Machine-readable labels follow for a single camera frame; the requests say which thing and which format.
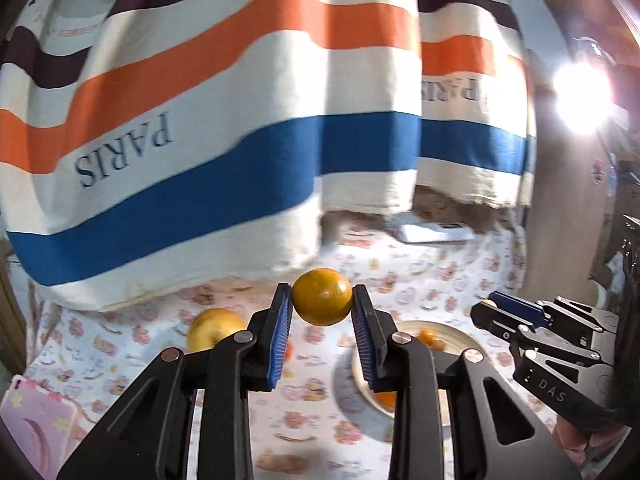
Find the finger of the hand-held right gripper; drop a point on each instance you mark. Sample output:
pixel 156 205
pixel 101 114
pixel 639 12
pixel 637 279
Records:
pixel 520 307
pixel 560 345

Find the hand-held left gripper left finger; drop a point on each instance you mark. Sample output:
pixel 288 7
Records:
pixel 280 340

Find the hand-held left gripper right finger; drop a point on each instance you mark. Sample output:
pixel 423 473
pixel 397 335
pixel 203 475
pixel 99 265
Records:
pixel 365 345

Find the yellowish orange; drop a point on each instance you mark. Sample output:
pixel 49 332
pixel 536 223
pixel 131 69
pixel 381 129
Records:
pixel 321 297

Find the white plate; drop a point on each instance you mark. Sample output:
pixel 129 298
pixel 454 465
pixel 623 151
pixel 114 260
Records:
pixel 457 342

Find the person's right hand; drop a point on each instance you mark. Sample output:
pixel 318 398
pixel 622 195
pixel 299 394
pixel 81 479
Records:
pixel 595 442

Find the small orange kumquat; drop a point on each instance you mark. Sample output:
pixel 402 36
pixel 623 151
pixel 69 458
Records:
pixel 427 335
pixel 439 345

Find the yellow apple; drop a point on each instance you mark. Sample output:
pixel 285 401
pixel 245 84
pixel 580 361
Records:
pixel 215 327

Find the brown wooden board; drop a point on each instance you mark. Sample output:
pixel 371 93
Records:
pixel 565 210

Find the white remote control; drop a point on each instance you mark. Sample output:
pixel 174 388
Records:
pixel 437 232

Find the cartoon printed bed sheet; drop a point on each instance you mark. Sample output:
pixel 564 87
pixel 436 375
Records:
pixel 150 360

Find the small cartoon sticker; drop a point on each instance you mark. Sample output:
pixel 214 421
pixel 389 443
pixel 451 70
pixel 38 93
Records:
pixel 597 170

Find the striped hanging towel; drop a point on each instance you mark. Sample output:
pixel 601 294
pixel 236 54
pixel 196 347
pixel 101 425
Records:
pixel 200 110
pixel 470 120

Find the bright lamp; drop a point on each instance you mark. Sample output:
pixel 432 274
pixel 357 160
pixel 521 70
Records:
pixel 582 100

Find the pink tablet case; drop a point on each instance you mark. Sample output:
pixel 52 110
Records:
pixel 35 410

